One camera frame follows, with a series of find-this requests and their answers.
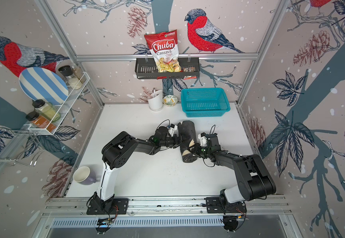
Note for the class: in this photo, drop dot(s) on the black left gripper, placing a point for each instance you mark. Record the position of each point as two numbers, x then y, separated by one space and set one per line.
176 144

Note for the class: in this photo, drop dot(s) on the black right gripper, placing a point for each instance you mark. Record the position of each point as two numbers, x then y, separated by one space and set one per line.
197 147

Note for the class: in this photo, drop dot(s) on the black pillowcase with cream flowers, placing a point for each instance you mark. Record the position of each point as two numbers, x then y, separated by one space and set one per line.
187 134

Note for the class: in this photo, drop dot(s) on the teal plastic basket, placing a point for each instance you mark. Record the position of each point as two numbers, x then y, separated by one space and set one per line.
204 102

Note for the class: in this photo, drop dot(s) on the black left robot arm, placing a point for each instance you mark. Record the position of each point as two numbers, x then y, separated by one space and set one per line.
118 151

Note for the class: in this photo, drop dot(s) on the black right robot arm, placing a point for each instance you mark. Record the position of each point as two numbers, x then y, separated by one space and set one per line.
253 179

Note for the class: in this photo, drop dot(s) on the white utensil cup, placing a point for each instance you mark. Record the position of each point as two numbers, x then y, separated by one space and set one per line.
155 100

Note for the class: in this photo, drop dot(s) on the small patterned bowl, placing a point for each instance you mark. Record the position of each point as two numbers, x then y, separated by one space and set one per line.
170 100

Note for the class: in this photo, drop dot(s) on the purple mug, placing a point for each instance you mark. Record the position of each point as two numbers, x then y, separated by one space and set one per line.
83 175

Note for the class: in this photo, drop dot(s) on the red Chuba chips bag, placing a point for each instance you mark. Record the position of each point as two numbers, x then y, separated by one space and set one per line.
164 49

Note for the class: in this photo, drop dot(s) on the black-lid spice jar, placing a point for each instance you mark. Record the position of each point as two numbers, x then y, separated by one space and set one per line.
72 80

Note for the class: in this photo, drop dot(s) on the green spice jar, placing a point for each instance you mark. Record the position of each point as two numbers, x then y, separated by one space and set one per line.
47 110

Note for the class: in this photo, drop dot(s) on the orange spice jar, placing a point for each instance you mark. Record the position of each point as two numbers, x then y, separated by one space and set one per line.
40 121

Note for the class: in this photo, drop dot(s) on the blue striped plate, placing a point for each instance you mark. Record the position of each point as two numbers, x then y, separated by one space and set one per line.
40 83

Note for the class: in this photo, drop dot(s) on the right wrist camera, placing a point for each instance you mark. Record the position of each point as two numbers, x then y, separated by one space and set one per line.
202 139

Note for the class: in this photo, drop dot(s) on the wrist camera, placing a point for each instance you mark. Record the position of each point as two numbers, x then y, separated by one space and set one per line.
202 139
172 129

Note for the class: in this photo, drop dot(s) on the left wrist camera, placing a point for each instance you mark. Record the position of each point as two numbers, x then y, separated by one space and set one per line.
172 129

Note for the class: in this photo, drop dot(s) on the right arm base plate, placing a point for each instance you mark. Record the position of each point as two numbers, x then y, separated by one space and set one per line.
218 204

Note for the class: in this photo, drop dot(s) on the black wall-mounted wire shelf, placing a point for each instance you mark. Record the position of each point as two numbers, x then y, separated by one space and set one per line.
183 68

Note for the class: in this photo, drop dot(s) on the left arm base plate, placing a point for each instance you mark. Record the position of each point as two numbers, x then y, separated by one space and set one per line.
113 206

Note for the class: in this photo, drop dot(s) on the white wire spice rack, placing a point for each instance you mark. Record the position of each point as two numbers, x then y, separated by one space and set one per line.
63 109

